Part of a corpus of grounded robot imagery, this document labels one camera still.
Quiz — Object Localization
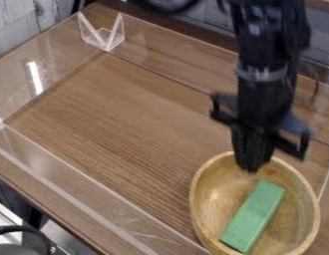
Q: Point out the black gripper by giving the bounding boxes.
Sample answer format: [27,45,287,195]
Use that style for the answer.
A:
[210,66,313,173]

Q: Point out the green rectangular block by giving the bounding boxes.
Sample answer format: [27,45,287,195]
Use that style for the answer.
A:
[219,180,286,255]

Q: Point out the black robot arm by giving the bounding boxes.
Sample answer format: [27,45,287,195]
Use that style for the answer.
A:
[210,0,313,173]

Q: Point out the brown wooden bowl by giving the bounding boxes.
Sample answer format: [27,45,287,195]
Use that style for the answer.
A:
[188,151,321,255]

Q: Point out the clear acrylic corner bracket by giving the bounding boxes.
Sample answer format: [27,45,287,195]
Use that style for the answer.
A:
[77,12,126,52]

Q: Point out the black metal mount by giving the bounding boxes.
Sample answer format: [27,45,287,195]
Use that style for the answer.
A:
[21,221,72,255]

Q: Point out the black cable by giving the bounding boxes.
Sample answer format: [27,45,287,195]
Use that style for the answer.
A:
[0,225,57,255]

